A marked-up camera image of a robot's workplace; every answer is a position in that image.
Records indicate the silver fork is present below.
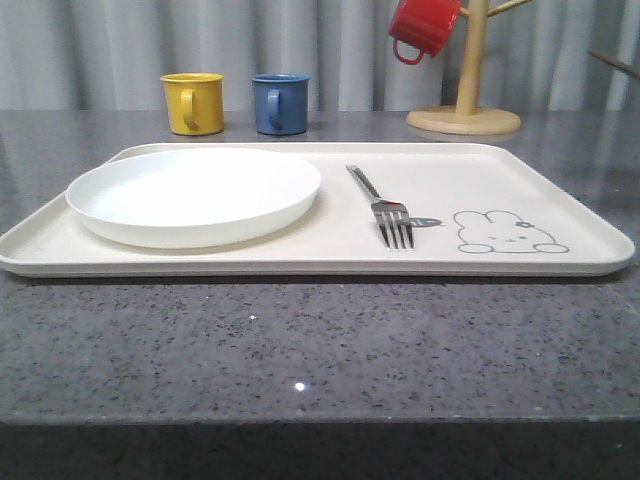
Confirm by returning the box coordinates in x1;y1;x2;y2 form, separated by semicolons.
346;165;414;251

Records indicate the white round plate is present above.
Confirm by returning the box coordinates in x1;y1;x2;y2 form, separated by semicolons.
66;147;321;249

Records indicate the blue enamel mug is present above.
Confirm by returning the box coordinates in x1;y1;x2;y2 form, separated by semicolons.
252;73;310;136

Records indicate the yellow enamel mug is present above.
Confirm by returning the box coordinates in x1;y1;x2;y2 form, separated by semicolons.
160;72;225;136

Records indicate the wooden mug tree stand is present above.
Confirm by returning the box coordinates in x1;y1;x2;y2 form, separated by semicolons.
406;0;528;135

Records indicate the red enamel mug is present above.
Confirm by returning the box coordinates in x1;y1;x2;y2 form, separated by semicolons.
389;0;462;65

